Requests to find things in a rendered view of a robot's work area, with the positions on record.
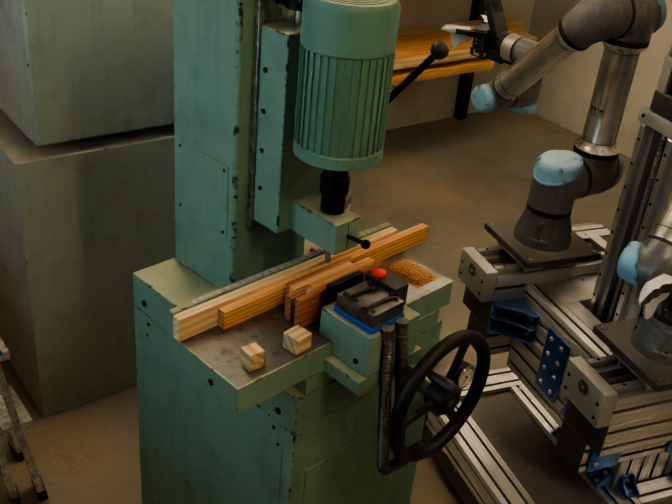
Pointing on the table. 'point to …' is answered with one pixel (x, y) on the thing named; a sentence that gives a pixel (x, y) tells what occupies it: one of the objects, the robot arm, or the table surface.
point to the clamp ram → (342, 285)
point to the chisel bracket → (323, 224)
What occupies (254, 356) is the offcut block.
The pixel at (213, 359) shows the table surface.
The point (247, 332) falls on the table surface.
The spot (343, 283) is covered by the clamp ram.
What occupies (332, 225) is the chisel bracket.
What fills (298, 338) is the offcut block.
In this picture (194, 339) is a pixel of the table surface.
